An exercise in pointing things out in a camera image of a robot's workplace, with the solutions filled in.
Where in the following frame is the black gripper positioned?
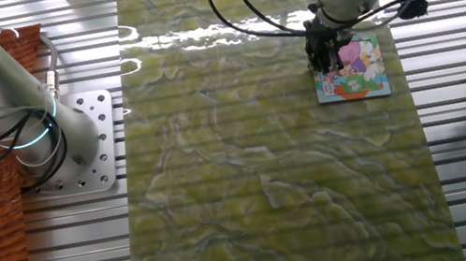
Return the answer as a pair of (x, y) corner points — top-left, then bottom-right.
(299, 10), (359, 77)

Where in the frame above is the butterfly girl puzzle board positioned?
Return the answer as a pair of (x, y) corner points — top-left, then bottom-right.
(307, 29), (393, 109)

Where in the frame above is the green marble pattern mat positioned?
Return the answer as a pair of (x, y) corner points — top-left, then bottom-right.
(80, 0), (466, 261)

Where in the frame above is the silver robot mounting plate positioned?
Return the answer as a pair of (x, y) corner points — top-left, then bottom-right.
(19, 86), (128, 202)

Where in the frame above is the grey cable with metal connector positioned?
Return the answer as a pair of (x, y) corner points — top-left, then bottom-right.
(36, 31), (66, 102)

